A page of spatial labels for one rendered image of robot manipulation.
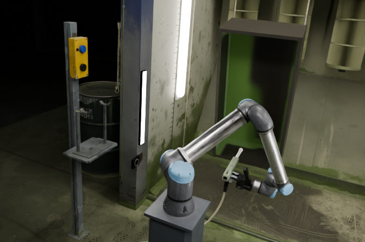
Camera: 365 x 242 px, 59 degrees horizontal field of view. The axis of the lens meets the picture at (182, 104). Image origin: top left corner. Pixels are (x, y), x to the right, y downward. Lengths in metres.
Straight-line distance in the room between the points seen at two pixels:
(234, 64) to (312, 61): 1.32
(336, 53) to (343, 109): 0.67
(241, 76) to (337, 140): 1.40
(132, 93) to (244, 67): 1.02
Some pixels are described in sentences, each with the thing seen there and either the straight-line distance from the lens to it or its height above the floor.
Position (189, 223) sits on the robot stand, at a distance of 1.95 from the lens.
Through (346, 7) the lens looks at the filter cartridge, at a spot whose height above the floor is 1.85.
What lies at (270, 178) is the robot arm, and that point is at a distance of 2.41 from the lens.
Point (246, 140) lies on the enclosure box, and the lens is 3.30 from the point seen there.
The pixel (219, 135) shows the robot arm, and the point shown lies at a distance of 2.05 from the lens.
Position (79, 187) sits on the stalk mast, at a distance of 2.63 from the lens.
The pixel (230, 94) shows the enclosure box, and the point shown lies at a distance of 3.09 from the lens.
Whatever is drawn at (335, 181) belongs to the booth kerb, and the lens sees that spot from 3.82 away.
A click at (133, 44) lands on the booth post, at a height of 1.47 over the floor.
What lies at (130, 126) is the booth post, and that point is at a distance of 2.72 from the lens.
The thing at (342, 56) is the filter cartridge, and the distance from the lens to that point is 3.64.
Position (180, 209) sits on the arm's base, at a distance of 1.97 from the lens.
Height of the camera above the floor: 1.85
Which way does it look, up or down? 19 degrees down
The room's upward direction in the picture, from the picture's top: 4 degrees clockwise
